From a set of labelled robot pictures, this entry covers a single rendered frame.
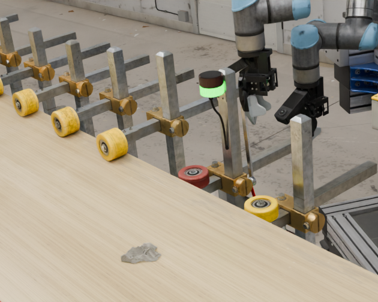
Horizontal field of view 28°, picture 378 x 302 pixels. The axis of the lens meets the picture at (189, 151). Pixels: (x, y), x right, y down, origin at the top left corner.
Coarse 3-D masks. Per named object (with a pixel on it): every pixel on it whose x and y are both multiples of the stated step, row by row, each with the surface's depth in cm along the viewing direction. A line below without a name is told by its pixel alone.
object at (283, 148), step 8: (280, 144) 215; (288, 144) 215; (264, 152) 212; (272, 152) 211; (280, 152) 213; (288, 152) 215; (256, 160) 208; (264, 160) 210; (272, 160) 212; (256, 168) 208; (216, 176) 202; (208, 184) 198; (216, 184) 200; (208, 192) 199
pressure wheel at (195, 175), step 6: (186, 168) 197; (192, 168) 197; (198, 168) 197; (204, 168) 196; (180, 174) 194; (186, 174) 195; (192, 174) 195; (198, 174) 194; (204, 174) 193; (186, 180) 192; (192, 180) 192; (198, 180) 192; (204, 180) 193; (198, 186) 193; (204, 186) 194
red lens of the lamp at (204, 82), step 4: (220, 76) 182; (200, 80) 183; (204, 80) 182; (208, 80) 182; (212, 80) 182; (216, 80) 182; (220, 80) 183; (200, 84) 184; (204, 84) 183; (208, 84) 182; (212, 84) 182; (216, 84) 182; (220, 84) 183
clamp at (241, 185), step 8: (208, 168) 204; (216, 168) 203; (224, 176) 199; (240, 176) 198; (224, 184) 200; (232, 184) 197; (240, 184) 196; (248, 184) 198; (232, 192) 199; (240, 192) 196; (248, 192) 198
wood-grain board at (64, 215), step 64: (0, 128) 236; (0, 192) 197; (64, 192) 193; (128, 192) 190; (192, 192) 186; (0, 256) 169; (64, 256) 166; (192, 256) 161; (256, 256) 159; (320, 256) 156
